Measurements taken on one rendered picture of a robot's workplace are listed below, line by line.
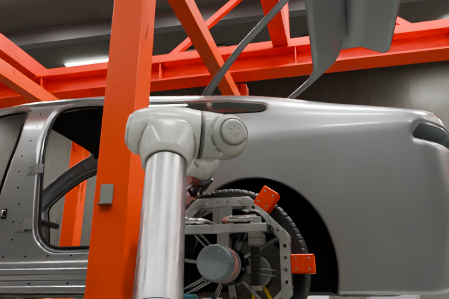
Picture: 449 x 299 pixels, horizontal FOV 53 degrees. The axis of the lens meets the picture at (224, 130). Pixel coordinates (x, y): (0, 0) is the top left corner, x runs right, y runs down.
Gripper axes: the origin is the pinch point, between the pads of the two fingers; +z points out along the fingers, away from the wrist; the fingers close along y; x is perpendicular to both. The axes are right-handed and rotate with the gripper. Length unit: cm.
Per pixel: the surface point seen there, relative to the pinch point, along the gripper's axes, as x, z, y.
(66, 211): 145, 308, -58
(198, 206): -8.7, -11.1, -4.5
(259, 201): -19.9, -20.9, 17.0
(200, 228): -22.4, -28.4, -11.8
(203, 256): -30.9, -22.5, -14.0
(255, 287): -50, -36, -5
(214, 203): -10.9, -13.8, 1.9
